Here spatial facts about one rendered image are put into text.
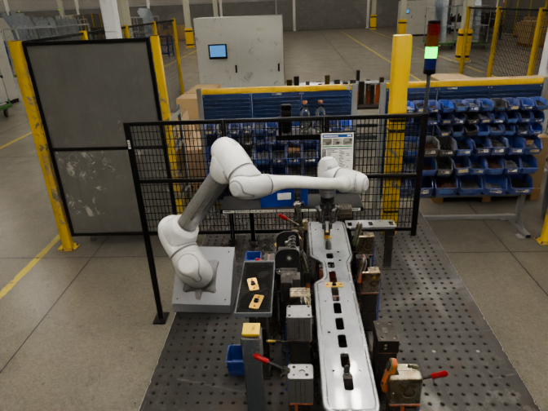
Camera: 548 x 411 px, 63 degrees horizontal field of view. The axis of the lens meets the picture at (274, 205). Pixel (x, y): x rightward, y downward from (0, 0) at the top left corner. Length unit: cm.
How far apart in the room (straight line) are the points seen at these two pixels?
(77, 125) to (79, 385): 226
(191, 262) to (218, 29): 692
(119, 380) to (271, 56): 671
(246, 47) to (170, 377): 725
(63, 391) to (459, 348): 239
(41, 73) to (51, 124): 44
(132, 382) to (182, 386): 114
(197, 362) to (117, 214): 267
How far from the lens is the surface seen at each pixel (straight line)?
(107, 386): 328
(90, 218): 476
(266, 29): 870
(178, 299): 250
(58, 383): 343
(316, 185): 211
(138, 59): 410
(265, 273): 191
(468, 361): 230
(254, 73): 879
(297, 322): 177
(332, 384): 166
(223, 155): 196
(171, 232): 231
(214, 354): 224
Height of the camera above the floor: 220
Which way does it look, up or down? 24 degrees down
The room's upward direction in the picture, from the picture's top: 3 degrees counter-clockwise
